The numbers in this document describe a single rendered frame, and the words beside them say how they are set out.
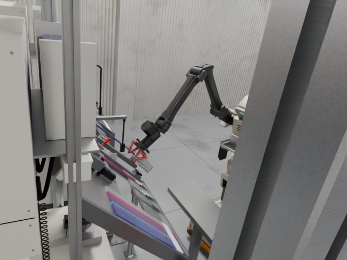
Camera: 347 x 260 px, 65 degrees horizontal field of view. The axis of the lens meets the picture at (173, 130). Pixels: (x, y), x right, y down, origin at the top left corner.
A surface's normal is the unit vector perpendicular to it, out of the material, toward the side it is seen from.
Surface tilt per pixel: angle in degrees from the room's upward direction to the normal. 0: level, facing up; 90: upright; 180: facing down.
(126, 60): 90
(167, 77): 90
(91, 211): 90
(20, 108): 90
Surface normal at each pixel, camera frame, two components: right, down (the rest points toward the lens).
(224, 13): 0.48, 0.41
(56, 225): 0.13, -0.91
